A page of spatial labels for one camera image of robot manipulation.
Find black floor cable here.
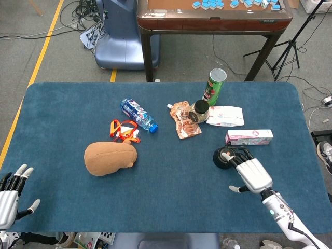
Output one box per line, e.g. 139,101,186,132
212,35,248,76

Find grey sneaker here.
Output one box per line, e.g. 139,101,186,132
316,141,332,175

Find blue grey robot torso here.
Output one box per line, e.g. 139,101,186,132
114,232,220,249

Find black metal base plate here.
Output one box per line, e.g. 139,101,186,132
310,130,332,146

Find pink white carton box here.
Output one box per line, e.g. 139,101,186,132
224,129,274,146

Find white wet wipes pack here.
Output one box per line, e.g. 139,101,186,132
206,105,245,128

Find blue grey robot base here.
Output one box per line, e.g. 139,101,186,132
94,0,160,70

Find black white checkerboard sheet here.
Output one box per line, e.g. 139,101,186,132
100,232,116,244

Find clear plastic bottle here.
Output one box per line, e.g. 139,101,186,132
222,237,241,249

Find orange lanyard with card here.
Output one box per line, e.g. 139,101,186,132
109,119,142,144

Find blue table cloth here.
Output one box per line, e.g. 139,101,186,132
0,82,332,233

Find brown plush capybara toy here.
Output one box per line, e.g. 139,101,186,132
84,141,138,177

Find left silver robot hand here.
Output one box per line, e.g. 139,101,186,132
0,163,42,230

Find brown mahjong table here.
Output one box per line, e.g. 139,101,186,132
136,0,293,82

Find glass spice jar black lid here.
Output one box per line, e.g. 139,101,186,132
188,100,210,123

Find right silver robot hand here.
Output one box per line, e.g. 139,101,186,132
220,146,274,195

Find blue label water bottle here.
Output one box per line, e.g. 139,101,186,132
119,98,159,133

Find brown spout pouch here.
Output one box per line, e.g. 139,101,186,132
167,101,202,140

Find grey power strip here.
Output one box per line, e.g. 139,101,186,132
79,24,104,50

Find white chair wooden legs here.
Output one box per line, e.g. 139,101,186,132
27,0,44,16

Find black cable tangle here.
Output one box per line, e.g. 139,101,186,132
59,0,106,33

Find green chips can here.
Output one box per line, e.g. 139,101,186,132
201,67,228,106

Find black tripod stand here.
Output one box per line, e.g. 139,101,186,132
243,0,326,82

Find black teapot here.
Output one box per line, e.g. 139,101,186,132
213,146,241,171

